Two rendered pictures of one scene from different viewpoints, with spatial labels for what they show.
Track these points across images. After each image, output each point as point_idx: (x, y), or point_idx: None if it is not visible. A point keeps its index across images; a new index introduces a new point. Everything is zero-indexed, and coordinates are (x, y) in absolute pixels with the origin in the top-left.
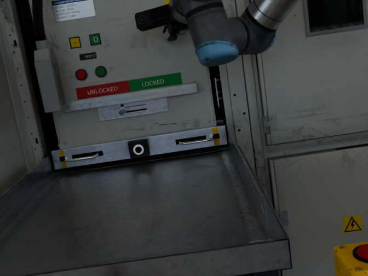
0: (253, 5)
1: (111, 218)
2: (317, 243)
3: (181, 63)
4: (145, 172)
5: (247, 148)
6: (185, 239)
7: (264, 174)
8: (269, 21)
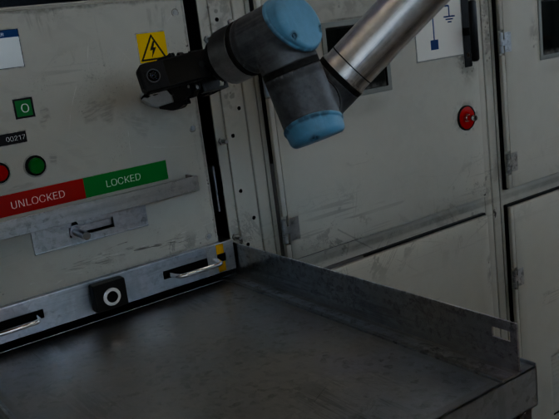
0: (338, 59)
1: (229, 406)
2: None
3: (165, 145)
4: (149, 331)
5: None
6: (408, 401)
7: None
8: (362, 82)
